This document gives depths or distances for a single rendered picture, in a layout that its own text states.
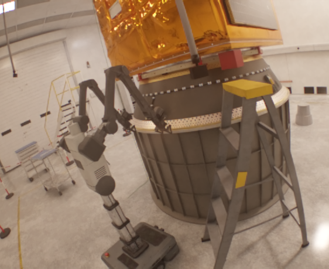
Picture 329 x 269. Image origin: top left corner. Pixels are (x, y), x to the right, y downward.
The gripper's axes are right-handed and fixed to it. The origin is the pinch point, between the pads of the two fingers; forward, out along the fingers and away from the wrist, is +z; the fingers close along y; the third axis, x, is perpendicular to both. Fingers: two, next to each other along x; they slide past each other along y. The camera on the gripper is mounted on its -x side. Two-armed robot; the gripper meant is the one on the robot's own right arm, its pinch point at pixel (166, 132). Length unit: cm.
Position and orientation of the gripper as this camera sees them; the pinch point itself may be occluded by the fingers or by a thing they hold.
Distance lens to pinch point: 153.9
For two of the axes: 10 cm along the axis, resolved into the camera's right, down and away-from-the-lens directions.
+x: -4.2, 8.1, -4.1
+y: -7.3, -0.3, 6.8
